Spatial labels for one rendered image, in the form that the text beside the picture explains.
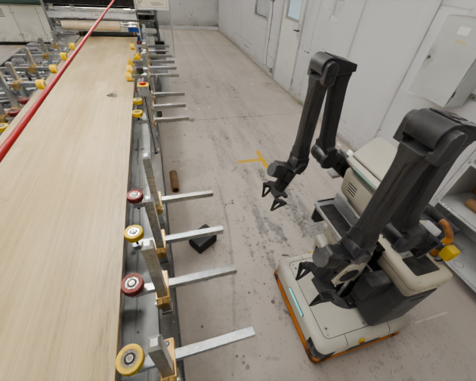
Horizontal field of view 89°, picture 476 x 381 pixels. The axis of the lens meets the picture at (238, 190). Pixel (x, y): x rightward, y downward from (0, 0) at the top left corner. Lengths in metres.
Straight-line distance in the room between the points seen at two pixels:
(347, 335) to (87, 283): 1.39
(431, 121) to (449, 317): 2.10
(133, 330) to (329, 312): 1.12
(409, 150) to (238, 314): 1.59
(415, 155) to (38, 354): 1.15
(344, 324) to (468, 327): 1.09
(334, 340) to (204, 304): 0.88
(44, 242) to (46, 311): 0.32
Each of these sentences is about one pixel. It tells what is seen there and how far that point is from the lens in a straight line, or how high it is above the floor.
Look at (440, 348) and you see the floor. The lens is 2.40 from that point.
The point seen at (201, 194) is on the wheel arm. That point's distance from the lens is 1.40.
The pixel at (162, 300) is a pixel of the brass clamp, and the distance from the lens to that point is 1.07.
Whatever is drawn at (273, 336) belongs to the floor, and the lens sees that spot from 1.92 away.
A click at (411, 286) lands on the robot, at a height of 0.79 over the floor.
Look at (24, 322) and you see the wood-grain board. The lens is 1.15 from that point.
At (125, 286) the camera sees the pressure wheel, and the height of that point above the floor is 0.91.
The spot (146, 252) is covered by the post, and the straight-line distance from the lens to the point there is 0.81.
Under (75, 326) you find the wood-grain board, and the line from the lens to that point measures 1.06.
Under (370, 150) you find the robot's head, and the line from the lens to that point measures 1.01.
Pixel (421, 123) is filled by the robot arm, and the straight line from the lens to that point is 0.61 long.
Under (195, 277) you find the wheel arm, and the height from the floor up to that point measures 0.85.
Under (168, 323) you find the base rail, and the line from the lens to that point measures 1.19.
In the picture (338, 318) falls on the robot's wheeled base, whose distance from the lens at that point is 1.77.
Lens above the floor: 1.80
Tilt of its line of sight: 42 degrees down
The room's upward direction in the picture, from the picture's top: 5 degrees clockwise
